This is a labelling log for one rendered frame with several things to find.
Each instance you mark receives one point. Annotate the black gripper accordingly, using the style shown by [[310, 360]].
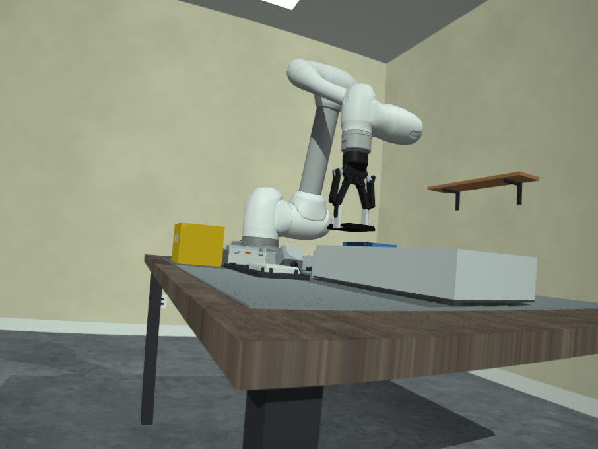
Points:
[[354, 172]]

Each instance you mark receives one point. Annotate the black assay plate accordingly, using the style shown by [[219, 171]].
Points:
[[351, 227]]

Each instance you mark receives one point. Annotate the yellow open-top bin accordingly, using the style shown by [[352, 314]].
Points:
[[196, 244]]

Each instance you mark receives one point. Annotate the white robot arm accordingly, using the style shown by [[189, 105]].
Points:
[[305, 217]]

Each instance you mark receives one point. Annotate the grey bench mat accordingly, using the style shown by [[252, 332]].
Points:
[[315, 294]]

